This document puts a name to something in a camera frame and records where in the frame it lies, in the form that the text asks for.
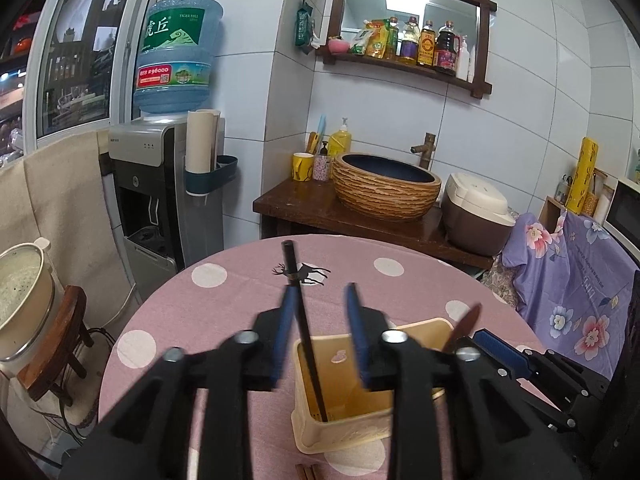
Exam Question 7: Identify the white cooking pot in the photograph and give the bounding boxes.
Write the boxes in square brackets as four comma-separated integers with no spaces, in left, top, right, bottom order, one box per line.
[0,239,66,376]

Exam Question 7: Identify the wooden stool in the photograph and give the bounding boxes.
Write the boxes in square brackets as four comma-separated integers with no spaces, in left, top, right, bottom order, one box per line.
[17,285,96,406]

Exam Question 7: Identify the floral pump bottle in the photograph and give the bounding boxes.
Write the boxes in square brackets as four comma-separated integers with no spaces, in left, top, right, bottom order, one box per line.
[313,141,333,182]

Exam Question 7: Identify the beige plastic utensil holder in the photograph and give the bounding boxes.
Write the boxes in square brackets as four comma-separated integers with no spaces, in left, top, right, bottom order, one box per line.
[291,317,463,455]

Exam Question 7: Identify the microwave oven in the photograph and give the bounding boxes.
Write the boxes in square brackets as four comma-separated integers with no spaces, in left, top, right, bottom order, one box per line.
[602,177,640,248]

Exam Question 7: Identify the brown wooden spoon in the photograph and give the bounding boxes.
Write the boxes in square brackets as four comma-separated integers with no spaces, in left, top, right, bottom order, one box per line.
[442,302,483,353]

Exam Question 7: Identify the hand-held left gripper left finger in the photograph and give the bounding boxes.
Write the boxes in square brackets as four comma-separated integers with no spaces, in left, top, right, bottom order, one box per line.
[59,282,301,480]

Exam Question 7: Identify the woven pattern basin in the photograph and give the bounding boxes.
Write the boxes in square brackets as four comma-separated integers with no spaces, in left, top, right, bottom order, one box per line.
[332,152,443,222]

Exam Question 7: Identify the black chopstick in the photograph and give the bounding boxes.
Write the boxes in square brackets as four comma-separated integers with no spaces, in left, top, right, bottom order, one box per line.
[281,240,328,422]

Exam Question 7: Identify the blue white wall holder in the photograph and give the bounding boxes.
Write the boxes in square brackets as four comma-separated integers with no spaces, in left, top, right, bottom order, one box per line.
[184,155,239,196]

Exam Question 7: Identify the dark soy sauce bottle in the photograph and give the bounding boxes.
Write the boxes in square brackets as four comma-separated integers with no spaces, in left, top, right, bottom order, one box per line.
[434,21,460,77]

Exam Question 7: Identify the dark wooden counter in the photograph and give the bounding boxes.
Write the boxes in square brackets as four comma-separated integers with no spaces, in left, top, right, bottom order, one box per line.
[252,177,496,271]

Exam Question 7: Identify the aluminium sliding window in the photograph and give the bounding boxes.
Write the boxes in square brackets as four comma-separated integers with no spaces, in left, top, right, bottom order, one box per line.
[0,0,171,153]

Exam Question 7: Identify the yellow wrap box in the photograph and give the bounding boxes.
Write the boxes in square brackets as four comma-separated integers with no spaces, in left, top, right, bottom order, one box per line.
[565,136,599,216]

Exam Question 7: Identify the floor cables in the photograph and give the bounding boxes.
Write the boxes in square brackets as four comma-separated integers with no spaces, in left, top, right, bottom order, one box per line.
[37,400,103,456]

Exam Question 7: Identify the pink polka dot tablecloth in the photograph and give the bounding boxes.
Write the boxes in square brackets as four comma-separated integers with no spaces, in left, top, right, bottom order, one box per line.
[98,234,551,480]

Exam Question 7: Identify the yellow cup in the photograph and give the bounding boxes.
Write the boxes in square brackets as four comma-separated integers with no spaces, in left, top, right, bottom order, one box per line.
[292,152,315,182]

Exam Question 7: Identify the grey water dispenser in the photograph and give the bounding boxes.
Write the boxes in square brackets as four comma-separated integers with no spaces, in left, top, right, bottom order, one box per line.
[109,119,223,273]

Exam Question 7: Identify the wooden box shelf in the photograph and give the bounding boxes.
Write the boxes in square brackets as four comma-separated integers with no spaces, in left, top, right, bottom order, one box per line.
[539,195,568,233]

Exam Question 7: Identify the green packet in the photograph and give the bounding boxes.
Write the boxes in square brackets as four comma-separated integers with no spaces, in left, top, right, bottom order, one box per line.
[295,0,315,53]

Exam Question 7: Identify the blue water jug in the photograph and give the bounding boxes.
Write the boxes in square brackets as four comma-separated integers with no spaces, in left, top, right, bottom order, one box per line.
[132,0,224,115]

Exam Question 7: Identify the yellow dish soap bottle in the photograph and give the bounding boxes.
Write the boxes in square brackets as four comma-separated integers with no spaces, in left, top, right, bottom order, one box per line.
[327,117,352,158]

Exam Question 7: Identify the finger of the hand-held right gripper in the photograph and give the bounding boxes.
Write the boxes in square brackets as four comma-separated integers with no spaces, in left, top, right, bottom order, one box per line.
[472,329,610,399]
[520,382,579,432]

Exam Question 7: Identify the white brown rice cooker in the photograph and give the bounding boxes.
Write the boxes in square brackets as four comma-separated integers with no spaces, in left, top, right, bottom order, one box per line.
[440,172,517,257]

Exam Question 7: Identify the wooden framed mirror shelf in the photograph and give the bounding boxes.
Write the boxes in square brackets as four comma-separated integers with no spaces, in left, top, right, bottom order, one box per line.
[316,0,498,100]

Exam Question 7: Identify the bamboo style faucet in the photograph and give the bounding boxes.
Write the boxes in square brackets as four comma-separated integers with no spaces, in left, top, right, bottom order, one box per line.
[411,132,437,170]

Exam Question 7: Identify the purple floral cloth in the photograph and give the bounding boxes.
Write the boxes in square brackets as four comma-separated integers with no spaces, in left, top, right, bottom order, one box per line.
[501,210,640,381]

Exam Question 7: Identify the yellow label bottle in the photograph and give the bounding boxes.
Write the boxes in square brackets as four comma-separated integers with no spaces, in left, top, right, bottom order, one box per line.
[417,20,436,67]

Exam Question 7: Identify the white plastic bottle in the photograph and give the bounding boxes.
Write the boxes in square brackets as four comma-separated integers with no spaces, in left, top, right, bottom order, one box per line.
[456,35,471,78]

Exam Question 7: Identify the beige cloth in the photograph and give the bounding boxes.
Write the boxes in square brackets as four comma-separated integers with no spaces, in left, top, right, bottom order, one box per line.
[0,132,133,341]

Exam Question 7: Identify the green glass bottle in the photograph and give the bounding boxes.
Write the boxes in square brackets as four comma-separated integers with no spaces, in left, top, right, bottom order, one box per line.
[386,16,401,60]

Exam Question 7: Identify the purple label oil bottle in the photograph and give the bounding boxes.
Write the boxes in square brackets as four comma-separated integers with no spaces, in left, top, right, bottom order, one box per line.
[400,16,420,65]

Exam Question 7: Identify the yellow refill bag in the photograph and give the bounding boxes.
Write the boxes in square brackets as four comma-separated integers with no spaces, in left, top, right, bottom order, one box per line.
[366,19,391,58]

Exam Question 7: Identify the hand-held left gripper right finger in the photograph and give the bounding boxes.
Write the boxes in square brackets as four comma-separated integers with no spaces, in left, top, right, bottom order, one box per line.
[346,282,583,480]

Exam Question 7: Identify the grey patterned cloth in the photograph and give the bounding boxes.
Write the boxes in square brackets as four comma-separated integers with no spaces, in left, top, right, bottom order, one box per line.
[482,255,521,311]

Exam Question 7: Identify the white green bag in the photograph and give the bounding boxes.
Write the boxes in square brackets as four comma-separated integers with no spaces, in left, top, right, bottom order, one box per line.
[350,20,373,55]

